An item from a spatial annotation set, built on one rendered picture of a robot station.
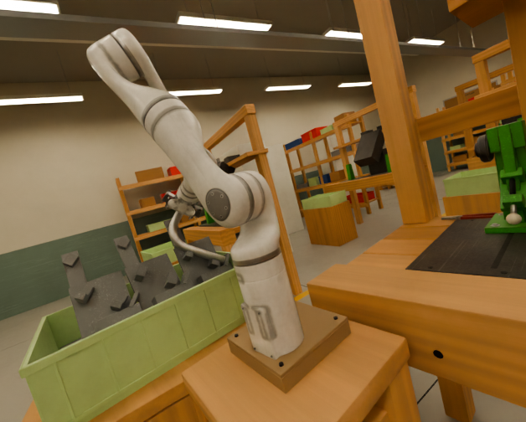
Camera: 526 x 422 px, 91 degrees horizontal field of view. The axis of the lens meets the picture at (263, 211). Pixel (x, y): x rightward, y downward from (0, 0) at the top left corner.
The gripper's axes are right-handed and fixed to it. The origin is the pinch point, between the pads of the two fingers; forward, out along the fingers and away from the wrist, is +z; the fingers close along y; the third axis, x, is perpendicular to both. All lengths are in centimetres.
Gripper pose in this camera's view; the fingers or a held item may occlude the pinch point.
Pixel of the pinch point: (179, 211)
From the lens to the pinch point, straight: 105.8
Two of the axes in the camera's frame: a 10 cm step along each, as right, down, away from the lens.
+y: -8.5, -4.3, -2.8
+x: -2.3, 8.0, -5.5
